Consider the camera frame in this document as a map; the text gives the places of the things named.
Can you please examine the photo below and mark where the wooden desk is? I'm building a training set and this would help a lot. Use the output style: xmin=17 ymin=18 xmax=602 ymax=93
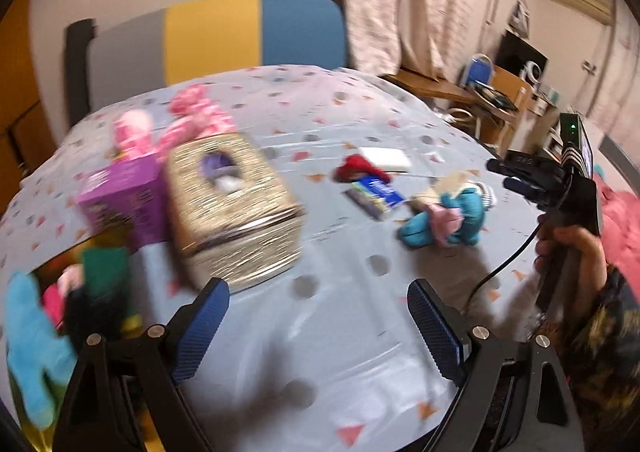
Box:
xmin=385 ymin=66 xmax=533 ymax=153

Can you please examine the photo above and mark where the grey yellow blue chair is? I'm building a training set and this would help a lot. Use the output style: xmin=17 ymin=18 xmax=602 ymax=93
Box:
xmin=65 ymin=0 xmax=348 ymax=112

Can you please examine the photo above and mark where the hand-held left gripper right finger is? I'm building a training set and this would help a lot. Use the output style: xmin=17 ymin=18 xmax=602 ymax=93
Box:
xmin=407 ymin=278 xmax=586 ymax=452

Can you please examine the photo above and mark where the small teal and pink doll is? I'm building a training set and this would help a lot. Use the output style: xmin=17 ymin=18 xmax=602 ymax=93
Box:
xmin=397 ymin=172 xmax=498 ymax=249

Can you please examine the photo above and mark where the purple cardboard box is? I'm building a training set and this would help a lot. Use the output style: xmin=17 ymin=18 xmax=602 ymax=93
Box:
xmin=77 ymin=157 xmax=171 ymax=250

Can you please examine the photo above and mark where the air conditioner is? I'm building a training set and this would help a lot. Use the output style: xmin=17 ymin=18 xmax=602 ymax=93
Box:
xmin=545 ymin=0 xmax=613 ymax=25

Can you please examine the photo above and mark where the gold metal tray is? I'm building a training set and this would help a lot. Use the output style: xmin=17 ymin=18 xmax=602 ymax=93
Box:
xmin=0 ymin=252 xmax=146 ymax=452

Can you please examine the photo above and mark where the wooden wardrobe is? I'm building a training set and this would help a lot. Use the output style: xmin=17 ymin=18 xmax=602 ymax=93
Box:
xmin=0 ymin=0 xmax=56 ymax=193

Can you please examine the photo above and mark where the black handheld tool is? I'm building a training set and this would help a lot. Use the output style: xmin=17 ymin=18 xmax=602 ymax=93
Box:
xmin=472 ymin=82 xmax=516 ymax=110

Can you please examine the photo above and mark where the white sponge block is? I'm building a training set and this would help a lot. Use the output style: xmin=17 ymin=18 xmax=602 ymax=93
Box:
xmin=359 ymin=147 xmax=412 ymax=173

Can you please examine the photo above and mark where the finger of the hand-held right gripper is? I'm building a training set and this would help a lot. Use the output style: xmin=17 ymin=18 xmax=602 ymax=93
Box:
xmin=486 ymin=157 xmax=564 ymax=179
xmin=502 ymin=176 xmax=557 ymax=207

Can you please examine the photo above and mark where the black monitor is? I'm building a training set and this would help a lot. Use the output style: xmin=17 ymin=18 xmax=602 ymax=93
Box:
xmin=495 ymin=30 xmax=548 ymax=77

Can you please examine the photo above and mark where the hanging plastic bag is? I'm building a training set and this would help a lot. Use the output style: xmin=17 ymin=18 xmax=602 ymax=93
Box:
xmin=507 ymin=0 xmax=533 ymax=37

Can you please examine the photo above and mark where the person's right hand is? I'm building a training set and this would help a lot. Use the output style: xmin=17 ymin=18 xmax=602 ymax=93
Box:
xmin=533 ymin=226 xmax=609 ymax=283

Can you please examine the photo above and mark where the ornate silver tissue box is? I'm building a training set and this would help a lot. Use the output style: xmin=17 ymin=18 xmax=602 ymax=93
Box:
xmin=162 ymin=132 xmax=307 ymax=293

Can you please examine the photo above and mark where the person's right forearm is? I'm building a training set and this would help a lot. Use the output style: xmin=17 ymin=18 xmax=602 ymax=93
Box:
xmin=560 ymin=267 xmax=640 ymax=452

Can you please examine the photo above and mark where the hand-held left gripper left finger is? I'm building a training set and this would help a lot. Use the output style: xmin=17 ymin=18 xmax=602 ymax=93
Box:
xmin=52 ymin=277 xmax=231 ymax=452

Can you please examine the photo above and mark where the black cable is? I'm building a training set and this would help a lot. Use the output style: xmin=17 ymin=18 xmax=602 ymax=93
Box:
xmin=464 ymin=221 xmax=546 ymax=319

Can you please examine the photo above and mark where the pink spotted plush toy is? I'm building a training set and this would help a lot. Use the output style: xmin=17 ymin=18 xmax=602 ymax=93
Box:
xmin=112 ymin=84 xmax=236 ymax=163

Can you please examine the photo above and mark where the blue tissue packet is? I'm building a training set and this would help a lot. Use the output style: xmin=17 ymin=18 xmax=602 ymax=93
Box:
xmin=345 ymin=176 xmax=406 ymax=220

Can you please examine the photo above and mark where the small pink plush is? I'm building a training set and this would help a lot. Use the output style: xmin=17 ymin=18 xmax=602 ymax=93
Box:
xmin=42 ymin=266 xmax=83 ymax=327

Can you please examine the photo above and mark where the red plush item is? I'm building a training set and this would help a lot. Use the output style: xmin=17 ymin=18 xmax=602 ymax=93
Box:
xmin=334 ymin=155 xmax=391 ymax=183

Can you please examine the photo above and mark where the green and yellow sponge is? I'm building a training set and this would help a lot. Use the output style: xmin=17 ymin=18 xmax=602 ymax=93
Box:
xmin=80 ymin=247 xmax=132 ymax=327

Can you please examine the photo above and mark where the pink blanket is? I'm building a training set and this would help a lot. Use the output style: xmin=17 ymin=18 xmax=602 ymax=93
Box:
xmin=597 ymin=177 xmax=640 ymax=277

